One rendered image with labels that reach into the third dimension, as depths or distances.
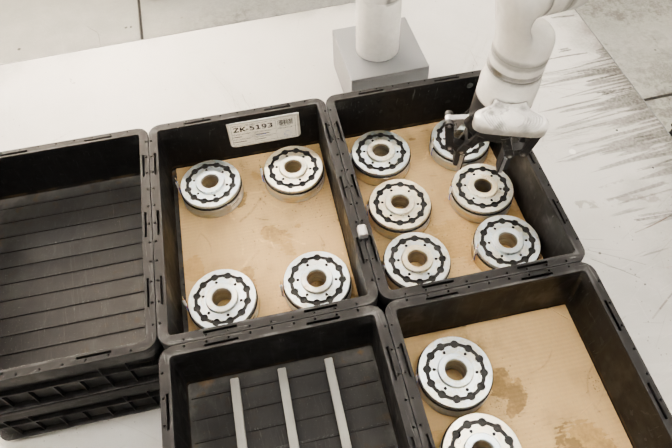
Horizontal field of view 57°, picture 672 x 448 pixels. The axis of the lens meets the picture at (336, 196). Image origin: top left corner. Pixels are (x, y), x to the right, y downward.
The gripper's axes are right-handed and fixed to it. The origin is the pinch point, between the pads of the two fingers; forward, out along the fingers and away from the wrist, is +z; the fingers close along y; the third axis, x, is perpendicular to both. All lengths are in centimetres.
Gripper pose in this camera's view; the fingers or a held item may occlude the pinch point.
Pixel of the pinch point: (480, 160)
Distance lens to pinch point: 95.3
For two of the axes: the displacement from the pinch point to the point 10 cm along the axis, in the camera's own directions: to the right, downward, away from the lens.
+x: -0.8, 8.2, -5.7
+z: -0.4, 5.7, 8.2
